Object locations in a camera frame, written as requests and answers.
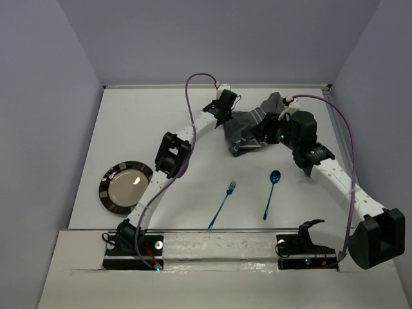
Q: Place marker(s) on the grey striped cloth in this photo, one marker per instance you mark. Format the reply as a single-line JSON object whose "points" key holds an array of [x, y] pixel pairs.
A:
{"points": [[237, 129]]}

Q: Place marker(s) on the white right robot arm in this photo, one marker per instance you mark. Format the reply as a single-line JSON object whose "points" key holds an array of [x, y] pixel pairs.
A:
{"points": [[374, 233]]}

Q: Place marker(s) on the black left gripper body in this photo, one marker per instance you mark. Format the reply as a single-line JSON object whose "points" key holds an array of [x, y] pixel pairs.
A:
{"points": [[227, 117]]}

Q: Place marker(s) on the dark rimmed dinner plate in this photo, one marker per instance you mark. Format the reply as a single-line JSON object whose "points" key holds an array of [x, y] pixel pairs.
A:
{"points": [[123, 185]]}

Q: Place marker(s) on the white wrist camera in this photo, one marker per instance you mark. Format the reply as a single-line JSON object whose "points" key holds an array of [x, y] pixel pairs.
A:
{"points": [[221, 88], [291, 105]]}

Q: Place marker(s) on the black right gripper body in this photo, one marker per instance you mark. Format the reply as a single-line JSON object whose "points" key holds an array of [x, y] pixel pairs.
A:
{"points": [[279, 132]]}

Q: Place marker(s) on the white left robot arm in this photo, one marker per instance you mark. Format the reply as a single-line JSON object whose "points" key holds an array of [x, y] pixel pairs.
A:
{"points": [[172, 160]]}

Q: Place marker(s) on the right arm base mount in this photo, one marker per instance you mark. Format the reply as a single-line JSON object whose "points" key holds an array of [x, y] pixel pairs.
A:
{"points": [[297, 251]]}

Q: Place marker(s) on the blue metallic spoon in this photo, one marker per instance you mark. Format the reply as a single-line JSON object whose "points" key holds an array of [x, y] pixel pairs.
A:
{"points": [[275, 177]]}

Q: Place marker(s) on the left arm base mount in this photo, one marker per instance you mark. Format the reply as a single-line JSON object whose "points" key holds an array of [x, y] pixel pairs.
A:
{"points": [[119, 256]]}

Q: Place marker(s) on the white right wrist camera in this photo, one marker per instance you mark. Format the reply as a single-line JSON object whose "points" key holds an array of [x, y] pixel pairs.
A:
{"points": [[291, 105]]}

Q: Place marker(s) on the blue metallic fork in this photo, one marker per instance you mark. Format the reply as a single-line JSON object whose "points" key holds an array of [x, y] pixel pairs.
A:
{"points": [[229, 191]]}

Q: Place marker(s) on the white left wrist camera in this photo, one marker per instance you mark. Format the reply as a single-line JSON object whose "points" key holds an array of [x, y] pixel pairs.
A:
{"points": [[221, 88]]}

